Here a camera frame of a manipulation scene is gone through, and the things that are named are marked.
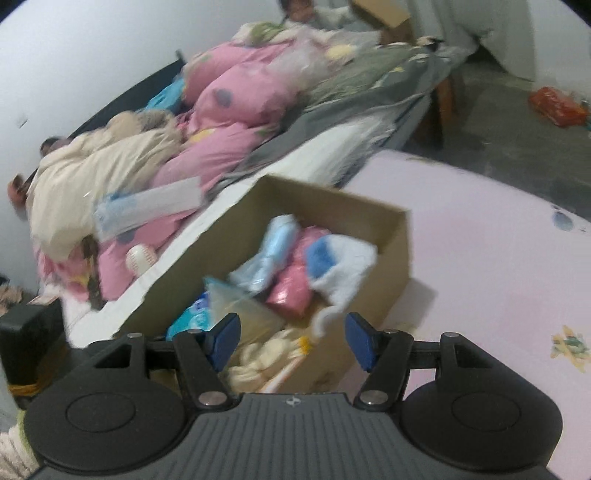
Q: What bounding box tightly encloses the pink plastic bag roll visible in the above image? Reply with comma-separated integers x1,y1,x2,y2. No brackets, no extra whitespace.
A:
265,226,331,319

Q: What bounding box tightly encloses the blue tissue packet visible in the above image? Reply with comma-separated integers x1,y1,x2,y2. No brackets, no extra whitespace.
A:
166,295,213,340

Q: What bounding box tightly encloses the grey curtain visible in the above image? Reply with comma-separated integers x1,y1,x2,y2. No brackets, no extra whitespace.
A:
406,0,536,79

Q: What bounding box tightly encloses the person's fuzzy cream clothing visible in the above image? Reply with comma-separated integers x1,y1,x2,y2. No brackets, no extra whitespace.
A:
0,408,40,480

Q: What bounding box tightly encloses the black box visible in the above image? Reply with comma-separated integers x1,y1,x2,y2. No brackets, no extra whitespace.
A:
0,300,65,384

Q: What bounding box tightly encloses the clear plastic bag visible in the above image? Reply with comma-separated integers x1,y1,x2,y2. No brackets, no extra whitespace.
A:
277,37,333,88

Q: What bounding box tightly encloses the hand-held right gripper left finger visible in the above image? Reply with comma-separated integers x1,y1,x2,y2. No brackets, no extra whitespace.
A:
88,312,242,411

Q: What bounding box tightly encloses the brown cardboard box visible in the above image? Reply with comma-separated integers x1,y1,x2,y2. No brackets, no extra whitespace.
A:
113,174,411,393

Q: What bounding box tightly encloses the pink quilt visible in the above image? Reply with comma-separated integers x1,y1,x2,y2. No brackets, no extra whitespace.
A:
37,37,324,301

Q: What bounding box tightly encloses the grey blanket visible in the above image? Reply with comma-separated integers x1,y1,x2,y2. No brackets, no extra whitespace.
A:
240,41,462,176

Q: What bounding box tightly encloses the white and blue plastic sleeve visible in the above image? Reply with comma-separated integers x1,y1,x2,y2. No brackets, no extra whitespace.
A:
93,178,201,241

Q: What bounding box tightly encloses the clear packet with yellow contents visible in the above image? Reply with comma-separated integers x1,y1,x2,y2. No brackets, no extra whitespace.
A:
203,276,287,344

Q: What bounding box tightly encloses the white and blue waffle towel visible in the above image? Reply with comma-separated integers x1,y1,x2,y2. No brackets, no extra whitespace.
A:
305,233,379,337

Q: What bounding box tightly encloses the cream coat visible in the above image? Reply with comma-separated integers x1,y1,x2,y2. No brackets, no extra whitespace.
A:
28,111,183,261

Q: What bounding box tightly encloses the cardboard piece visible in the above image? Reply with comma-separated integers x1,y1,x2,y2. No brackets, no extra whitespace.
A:
348,0,414,44

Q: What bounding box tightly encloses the white baseball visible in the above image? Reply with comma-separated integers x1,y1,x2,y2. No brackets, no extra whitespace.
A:
126,244,158,277

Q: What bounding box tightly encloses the bag of blue face masks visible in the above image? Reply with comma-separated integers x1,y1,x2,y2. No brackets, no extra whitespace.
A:
228,215,301,294

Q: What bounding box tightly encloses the blue plastic bag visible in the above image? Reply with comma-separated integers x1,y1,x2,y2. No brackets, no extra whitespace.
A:
148,78,185,112

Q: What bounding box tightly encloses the wooden bed leg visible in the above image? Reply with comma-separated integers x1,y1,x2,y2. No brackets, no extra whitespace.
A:
416,76,455,148

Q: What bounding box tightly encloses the red bag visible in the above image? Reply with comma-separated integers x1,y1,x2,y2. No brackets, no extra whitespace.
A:
529,87,589,127

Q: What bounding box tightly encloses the dark headboard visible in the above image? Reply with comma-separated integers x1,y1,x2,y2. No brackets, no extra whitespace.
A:
28,51,185,181

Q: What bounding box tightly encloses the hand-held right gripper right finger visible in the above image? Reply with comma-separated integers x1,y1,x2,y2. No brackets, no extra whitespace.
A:
345,312,504,411

